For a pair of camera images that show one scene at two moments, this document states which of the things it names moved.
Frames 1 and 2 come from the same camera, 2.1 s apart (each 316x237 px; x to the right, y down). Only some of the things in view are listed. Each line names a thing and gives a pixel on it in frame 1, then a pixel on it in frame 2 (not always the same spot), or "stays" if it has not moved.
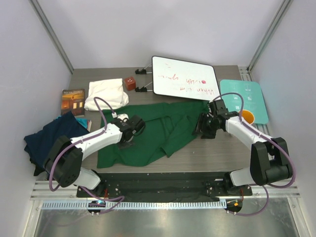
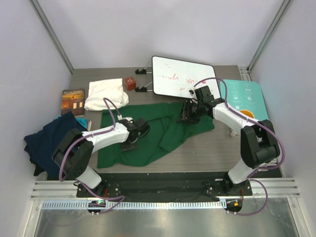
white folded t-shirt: (111, 90) stays
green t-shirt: (166, 125) stays
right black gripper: (207, 134) -> (185, 115)
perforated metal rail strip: (63, 205) stays
